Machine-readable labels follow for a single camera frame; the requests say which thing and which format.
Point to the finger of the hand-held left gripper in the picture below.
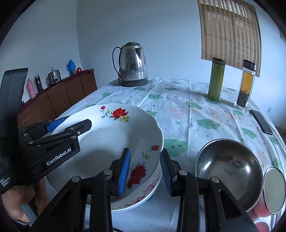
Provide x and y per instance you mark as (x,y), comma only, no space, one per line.
(80,126)
(57,123)

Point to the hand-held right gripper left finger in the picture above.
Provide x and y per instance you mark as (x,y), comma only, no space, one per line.
(124,171)

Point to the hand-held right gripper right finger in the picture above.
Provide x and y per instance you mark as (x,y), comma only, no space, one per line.
(165,171)

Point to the pink floral white plate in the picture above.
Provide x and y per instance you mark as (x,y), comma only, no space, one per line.
(145,191)

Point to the red flower white plate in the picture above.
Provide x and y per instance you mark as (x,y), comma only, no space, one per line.
(107,138)

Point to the person's left hand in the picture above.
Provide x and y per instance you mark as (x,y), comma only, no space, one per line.
(15,197)

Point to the brown wooden sideboard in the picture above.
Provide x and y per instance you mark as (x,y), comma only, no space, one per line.
(60,96)

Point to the pink thermos flask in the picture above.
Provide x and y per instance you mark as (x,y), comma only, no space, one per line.
(31,89)

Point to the black thermos flask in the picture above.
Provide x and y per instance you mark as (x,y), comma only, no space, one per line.
(38,84)

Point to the silver rice cooker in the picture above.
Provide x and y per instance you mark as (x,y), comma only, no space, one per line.
(54,78)

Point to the white green printed tablecloth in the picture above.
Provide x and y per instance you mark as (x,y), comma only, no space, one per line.
(190,125)

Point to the small red pot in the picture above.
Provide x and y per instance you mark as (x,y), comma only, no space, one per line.
(79,70)

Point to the blue thermos jug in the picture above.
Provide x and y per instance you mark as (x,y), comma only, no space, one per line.
(71,68)

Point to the stainless steel bowl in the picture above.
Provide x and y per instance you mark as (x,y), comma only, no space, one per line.
(228,160)

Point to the stainless steel electric kettle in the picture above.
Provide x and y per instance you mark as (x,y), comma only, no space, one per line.
(131,64)

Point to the green thermos bottle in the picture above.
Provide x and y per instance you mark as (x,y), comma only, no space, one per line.
(216,80)

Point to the black smartphone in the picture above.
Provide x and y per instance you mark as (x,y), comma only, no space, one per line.
(261,121)

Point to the pink plastic bowl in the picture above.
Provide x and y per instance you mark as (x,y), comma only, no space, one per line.
(262,226)

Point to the glass tea bottle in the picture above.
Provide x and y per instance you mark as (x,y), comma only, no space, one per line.
(245,82)

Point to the bamboo window blind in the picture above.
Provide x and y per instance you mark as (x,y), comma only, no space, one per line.
(230,33)

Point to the framed wall notice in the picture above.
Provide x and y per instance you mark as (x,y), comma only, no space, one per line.
(283,36)

